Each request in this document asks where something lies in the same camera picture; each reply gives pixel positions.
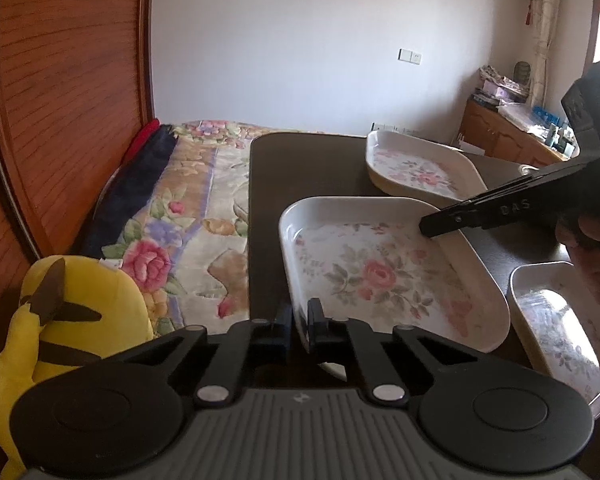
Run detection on patterned curtain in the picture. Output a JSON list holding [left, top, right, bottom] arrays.
[[517, 0, 566, 111]]

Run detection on large floral white plate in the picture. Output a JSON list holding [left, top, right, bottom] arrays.
[[278, 196, 511, 353]]

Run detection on person's right hand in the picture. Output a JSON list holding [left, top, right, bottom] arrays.
[[554, 207, 600, 312]]

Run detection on white wall socket strip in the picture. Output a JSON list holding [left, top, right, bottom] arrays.
[[372, 121, 421, 136]]

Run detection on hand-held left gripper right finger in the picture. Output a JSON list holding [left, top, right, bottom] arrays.
[[307, 299, 486, 405]]

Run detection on floral bed blanket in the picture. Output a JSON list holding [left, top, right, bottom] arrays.
[[102, 120, 326, 341]]

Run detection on wooden cabinet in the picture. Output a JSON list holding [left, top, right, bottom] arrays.
[[462, 99, 581, 168]]

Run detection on red cloth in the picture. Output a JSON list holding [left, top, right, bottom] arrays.
[[121, 118, 161, 163]]

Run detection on dark blue cloth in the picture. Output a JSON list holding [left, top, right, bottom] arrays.
[[77, 127, 178, 258]]

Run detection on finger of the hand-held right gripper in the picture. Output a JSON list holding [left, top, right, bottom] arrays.
[[487, 158, 589, 202], [420, 179, 589, 239]]

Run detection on group of small blue bottles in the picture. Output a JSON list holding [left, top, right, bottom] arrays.
[[527, 107, 579, 157]]

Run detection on clear plastic wrapped bundle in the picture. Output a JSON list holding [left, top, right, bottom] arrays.
[[497, 102, 551, 133]]

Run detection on pile of papers and books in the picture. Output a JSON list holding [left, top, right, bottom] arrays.
[[472, 65, 531, 111]]

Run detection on white paper box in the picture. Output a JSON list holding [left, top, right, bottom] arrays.
[[455, 132, 487, 157]]

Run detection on yellow plush toy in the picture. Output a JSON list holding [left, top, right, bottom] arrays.
[[0, 255, 156, 480]]

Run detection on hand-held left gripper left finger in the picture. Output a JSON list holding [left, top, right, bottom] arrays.
[[107, 305, 295, 408]]

